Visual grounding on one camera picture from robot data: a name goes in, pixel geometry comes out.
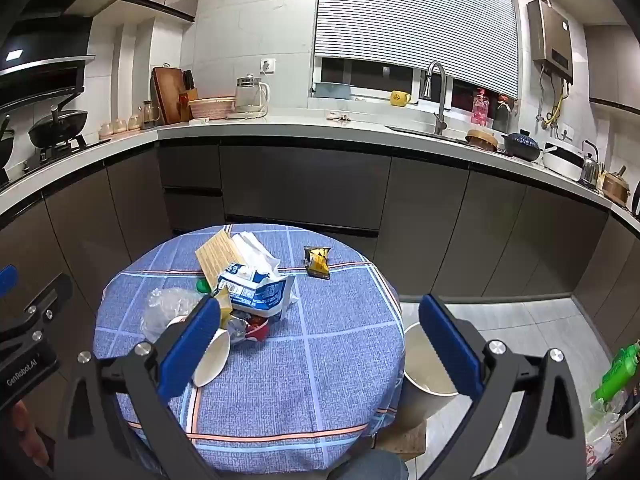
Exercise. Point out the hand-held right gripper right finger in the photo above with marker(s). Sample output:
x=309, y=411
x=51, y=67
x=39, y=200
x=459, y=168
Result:
x=450, y=350

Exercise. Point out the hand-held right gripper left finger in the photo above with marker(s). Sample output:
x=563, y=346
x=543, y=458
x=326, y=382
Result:
x=192, y=350

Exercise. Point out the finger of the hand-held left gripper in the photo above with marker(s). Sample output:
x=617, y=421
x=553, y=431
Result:
x=7, y=282
x=45, y=300

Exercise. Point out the beige round bin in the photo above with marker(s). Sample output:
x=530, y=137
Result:
x=425, y=360

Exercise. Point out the silver foil wrapper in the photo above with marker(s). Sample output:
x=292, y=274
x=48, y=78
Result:
x=237, y=332

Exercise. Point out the clear plastic bag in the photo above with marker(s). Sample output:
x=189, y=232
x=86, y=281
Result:
x=165, y=307

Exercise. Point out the blue white snack bag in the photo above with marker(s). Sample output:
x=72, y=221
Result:
x=255, y=292

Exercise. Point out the tan printed card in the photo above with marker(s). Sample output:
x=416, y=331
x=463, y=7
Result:
x=215, y=255

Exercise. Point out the white plastic bag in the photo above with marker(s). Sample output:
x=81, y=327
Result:
x=255, y=252

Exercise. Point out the person's left hand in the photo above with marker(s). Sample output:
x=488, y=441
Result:
x=27, y=430

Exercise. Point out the green bottle cap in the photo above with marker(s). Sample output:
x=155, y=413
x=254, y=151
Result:
x=202, y=286

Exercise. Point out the red foil wrapper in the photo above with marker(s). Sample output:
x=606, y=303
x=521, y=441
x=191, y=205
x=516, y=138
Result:
x=258, y=329

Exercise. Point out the brown cardboard box on floor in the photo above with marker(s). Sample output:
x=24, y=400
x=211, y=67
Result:
x=400, y=442

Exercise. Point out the blue plaid tablecloth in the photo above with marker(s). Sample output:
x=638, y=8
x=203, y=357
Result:
x=300, y=360

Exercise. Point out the gas stove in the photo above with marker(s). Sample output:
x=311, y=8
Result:
x=55, y=155

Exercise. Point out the person's leg in jeans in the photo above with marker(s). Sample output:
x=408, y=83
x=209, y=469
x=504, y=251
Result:
x=370, y=467

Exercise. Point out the yellow black snack packet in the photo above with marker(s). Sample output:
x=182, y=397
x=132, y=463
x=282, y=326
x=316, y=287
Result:
x=317, y=261

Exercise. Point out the black wok with lid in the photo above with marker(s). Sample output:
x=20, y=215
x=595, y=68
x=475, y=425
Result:
x=57, y=125

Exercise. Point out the green plastic bottle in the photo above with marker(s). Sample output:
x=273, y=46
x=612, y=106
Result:
x=617, y=375

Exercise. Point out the red print plastic bag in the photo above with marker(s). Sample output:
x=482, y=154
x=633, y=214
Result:
x=600, y=440

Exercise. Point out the small tea cup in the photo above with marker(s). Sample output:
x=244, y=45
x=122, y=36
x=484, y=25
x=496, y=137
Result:
x=134, y=122
x=105, y=129
x=119, y=126

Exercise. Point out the dark lower cabinets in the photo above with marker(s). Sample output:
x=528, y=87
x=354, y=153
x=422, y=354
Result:
x=310, y=185

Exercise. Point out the bamboo steamer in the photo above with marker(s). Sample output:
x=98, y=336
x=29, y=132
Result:
x=481, y=140

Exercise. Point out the small glass teapot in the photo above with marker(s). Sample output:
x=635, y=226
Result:
x=150, y=115

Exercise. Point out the dark blue pot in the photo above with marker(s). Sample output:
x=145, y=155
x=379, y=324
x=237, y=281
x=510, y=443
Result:
x=521, y=147

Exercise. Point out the white pan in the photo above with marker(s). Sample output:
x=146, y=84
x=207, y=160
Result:
x=562, y=159

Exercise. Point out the steel kettle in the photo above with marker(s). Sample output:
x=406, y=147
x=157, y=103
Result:
x=590, y=170

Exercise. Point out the white power strip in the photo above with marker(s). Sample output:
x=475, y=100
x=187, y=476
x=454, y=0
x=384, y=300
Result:
x=199, y=120

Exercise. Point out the copper pot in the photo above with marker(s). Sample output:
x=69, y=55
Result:
x=616, y=187

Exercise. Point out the black range hood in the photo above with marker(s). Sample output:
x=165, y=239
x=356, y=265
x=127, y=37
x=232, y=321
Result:
x=40, y=50

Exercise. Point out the wooden cutting board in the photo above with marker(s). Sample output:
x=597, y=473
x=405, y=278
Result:
x=167, y=95

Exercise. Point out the steel kitchen faucet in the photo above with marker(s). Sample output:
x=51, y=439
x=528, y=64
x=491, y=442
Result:
x=440, y=110

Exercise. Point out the dark jar with red cloth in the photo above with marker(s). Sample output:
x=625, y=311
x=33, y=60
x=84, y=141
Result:
x=502, y=115

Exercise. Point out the pink woven basket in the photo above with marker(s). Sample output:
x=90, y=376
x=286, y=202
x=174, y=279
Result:
x=211, y=108

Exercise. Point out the pink bottle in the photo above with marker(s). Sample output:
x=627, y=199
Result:
x=480, y=109

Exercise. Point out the wooden knife block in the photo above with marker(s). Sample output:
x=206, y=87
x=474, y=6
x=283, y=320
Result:
x=189, y=97

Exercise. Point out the yellow mug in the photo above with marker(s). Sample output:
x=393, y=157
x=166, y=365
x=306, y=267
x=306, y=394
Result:
x=398, y=98

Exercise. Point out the bunch of keys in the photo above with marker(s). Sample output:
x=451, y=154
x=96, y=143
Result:
x=340, y=117

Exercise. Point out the glass electric kettle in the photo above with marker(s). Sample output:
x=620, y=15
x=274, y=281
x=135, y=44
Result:
x=247, y=97

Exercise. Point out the striped window blind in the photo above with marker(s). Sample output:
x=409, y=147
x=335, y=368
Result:
x=415, y=15

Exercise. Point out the white wall socket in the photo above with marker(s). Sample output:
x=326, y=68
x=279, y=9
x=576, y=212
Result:
x=268, y=65

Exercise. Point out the wall water heater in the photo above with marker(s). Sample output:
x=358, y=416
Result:
x=550, y=35

